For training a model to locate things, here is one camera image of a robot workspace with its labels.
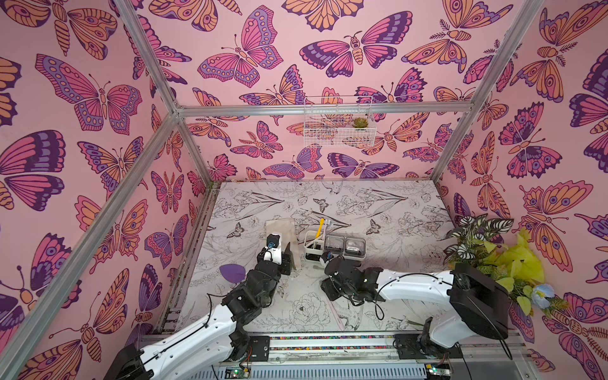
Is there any pink toothbrush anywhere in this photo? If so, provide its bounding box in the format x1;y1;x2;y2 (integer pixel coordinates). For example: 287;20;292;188
332;309;348;331

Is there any yellow toothbrush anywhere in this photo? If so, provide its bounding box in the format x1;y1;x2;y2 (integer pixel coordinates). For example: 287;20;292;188
315;218;326;238

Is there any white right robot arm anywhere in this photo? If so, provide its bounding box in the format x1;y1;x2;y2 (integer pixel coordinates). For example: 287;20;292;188
320;256;511;356

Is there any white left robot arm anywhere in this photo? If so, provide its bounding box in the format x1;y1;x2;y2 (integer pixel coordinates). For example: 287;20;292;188
104;234;293;379

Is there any cream toothbrush holder caddy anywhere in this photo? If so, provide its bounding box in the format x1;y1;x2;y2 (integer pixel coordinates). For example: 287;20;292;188
304;231;367;267

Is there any purple silicone object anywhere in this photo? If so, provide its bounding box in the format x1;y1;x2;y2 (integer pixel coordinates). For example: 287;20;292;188
219;264;246;284

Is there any clear left plastic cup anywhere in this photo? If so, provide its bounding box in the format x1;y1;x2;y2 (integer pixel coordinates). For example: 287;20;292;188
324;234;346;255

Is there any clear plastic cup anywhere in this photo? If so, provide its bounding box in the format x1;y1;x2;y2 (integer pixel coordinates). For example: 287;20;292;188
324;234;346;255
344;237;367;261

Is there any beige cloth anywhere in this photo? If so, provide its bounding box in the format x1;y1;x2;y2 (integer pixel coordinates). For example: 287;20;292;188
265;218;304;271

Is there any clear right plastic cup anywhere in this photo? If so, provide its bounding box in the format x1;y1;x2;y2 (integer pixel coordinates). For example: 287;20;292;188
344;237;367;261

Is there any artificial potted plant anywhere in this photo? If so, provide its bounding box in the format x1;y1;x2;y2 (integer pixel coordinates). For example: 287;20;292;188
444;215;570;317

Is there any small green succulent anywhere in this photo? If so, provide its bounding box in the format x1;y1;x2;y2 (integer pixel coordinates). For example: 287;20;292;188
351;117;369;129

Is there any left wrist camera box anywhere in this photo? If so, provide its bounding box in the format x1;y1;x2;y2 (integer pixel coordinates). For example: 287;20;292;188
263;234;282;264

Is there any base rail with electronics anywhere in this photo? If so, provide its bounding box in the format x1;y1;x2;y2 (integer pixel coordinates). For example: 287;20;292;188
190;331;463;379

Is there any white wire wall basket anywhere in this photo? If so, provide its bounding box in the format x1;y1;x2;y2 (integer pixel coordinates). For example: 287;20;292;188
302;103;377;150

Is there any aluminium frame corner post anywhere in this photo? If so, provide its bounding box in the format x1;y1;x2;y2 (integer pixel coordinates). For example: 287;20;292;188
431;0;544;184

